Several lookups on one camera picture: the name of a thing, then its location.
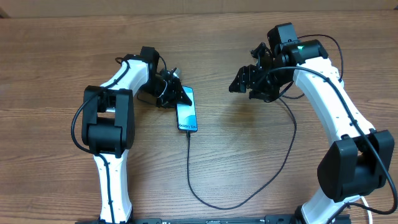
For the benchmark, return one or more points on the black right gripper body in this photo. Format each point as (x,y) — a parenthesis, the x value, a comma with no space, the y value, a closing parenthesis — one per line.
(264,87)

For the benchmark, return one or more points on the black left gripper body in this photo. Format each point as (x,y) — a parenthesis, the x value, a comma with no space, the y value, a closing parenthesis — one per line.
(166,92)

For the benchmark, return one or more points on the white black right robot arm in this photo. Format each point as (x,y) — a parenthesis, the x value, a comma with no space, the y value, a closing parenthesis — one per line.
(359,155)

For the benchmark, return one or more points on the Samsung Galaxy smartphone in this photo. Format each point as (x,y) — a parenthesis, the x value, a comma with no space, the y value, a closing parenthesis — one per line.
(186,115)

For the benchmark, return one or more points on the cardboard wall panel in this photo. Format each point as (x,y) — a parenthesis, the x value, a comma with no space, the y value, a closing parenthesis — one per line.
(79,8)

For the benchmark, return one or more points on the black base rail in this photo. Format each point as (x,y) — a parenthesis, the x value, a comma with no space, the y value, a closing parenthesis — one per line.
(217,220)

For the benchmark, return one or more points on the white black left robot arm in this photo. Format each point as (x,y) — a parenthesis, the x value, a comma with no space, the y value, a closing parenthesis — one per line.
(108,126)

